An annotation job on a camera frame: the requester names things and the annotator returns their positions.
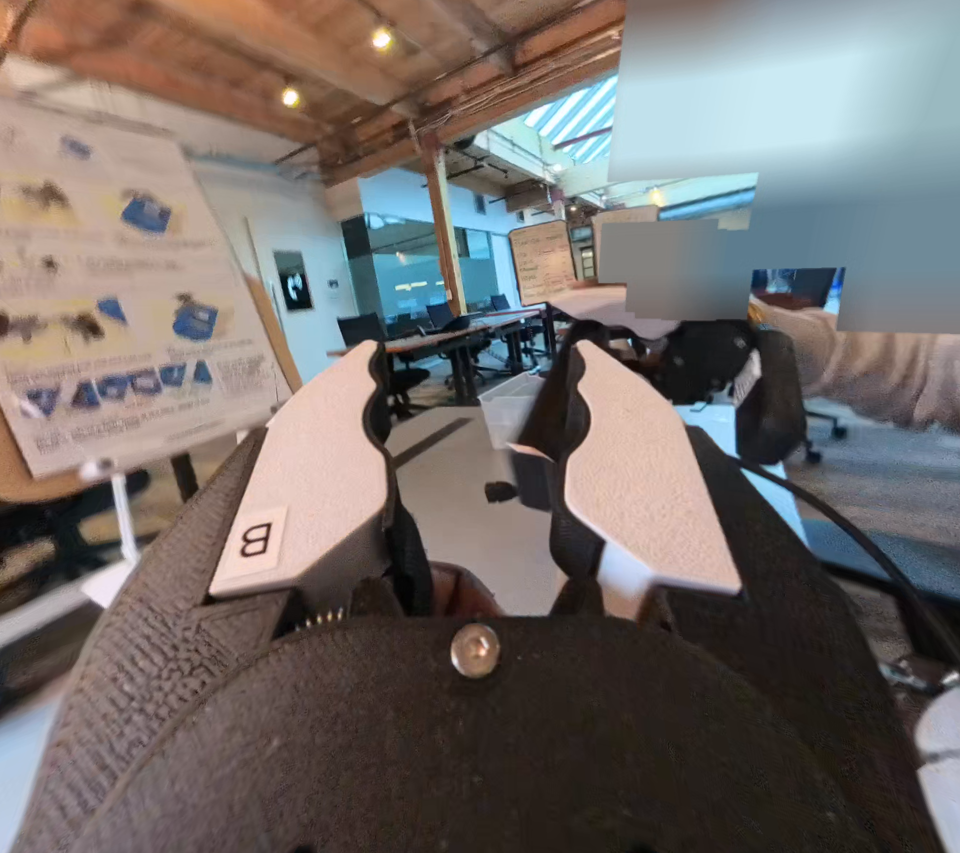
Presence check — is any wooden pillar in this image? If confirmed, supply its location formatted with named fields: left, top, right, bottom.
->
left=418, top=131, right=470, bottom=318

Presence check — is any person's right forearm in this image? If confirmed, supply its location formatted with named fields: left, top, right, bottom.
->
left=750, top=301, right=960, bottom=434

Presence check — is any clear plastic bin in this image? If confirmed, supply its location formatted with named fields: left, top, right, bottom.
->
left=478, top=373, right=560, bottom=451

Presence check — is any black office chair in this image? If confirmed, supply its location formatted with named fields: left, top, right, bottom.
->
left=337, top=313, right=429, bottom=412

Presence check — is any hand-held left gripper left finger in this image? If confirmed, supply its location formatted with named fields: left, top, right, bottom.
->
left=208, top=340, right=435, bottom=616

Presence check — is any white board stand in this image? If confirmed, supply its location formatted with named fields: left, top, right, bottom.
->
left=78, top=459, right=147, bottom=607

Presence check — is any handwritten whiteboard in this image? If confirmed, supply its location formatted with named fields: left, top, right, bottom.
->
left=508, top=219, right=579, bottom=307

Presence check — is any phone icon door window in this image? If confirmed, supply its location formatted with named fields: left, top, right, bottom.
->
left=273, top=250, right=315, bottom=313

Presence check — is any instruction board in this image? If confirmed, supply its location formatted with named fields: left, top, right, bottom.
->
left=0, top=95, right=295, bottom=481

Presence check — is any wooden edged desk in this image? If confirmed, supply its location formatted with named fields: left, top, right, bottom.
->
left=326, top=307, right=545, bottom=404

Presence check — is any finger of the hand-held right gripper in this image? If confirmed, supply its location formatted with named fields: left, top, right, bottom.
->
left=517, top=349, right=569, bottom=458

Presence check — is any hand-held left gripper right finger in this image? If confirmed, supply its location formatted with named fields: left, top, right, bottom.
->
left=549, top=340, right=745, bottom=619

